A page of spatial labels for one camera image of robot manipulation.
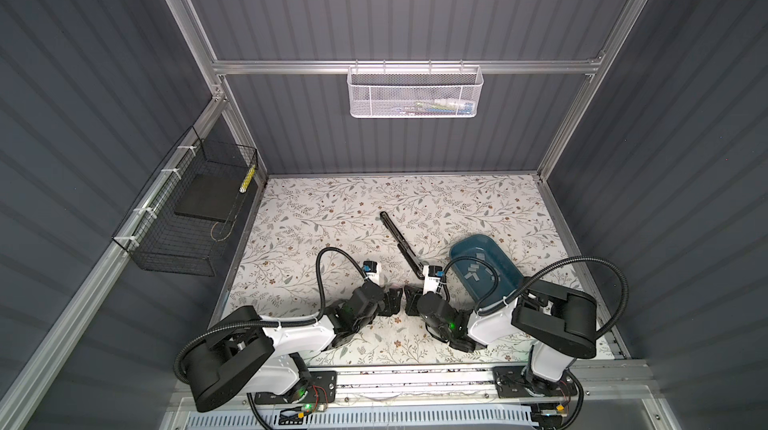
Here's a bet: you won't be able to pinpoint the black stapler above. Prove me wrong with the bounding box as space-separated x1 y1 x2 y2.
379 211 424 280

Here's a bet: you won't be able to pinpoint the teal plastic tray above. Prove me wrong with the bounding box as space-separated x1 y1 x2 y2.
449 234 524 307

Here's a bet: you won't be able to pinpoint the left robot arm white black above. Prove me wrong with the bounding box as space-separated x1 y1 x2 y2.
173 280 403 412

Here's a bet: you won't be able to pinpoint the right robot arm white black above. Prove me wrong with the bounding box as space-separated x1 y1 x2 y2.
405 280 598 397

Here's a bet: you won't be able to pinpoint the staple strips in tray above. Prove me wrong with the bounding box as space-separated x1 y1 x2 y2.
462 262 492 282

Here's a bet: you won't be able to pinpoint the floral patterned table mat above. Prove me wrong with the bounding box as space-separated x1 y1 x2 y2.
203 174 616 369

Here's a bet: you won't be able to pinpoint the yellow marker pen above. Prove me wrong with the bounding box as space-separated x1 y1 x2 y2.
239 165 256 194

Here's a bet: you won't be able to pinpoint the black foam pad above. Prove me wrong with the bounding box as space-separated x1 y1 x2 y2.
174 174 243 223

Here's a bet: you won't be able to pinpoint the pens in white basket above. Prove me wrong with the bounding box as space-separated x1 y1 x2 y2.
401 99 476 117

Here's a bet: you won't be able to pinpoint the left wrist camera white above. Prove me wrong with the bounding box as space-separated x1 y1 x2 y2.
362 260 382 286

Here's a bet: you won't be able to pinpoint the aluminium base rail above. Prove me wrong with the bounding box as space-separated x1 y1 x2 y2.
257 360 659 408

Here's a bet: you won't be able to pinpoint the white wire mesh basket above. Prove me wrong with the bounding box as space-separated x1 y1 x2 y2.
346 63 484 119

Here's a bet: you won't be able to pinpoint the black wire basket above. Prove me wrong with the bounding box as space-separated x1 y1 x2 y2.
113 128 259 277

